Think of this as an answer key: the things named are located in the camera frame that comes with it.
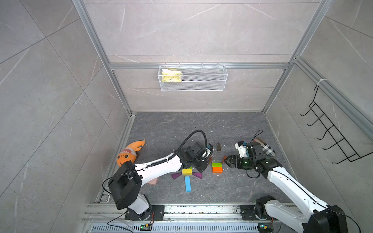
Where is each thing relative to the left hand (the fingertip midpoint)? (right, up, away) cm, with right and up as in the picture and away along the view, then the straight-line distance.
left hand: (207, 160), depth 81 cm
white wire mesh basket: (-8, +54, +20) cm, 58 cm away
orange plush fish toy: (-47, +3, +6) cm, 47 cm away
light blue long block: (-11, -14, +1) cm, 18 cm away
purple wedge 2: (-4, -10, +4) cm, 12 cm away
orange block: (+7, -7, +5) cm, 11 cm away
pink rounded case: (-30, -12, +1) cm, 33 cm away
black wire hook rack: (+57, +8, -23) cm, 62 cm away
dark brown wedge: (+10, +5, +15) cm, 19 cm away
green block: (+7, -5, +9) cm, 12 cm away
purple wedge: (-18, -10, +4) cm, 21 cm away
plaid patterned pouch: (+43, +4, +14) cm, 45 cm away
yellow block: (-11, -7, +3) cm, 14 cm away
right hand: (+14, 0, +1) cm, 14 cm away
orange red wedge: (+4, -2, +12) cm, 13 cm away
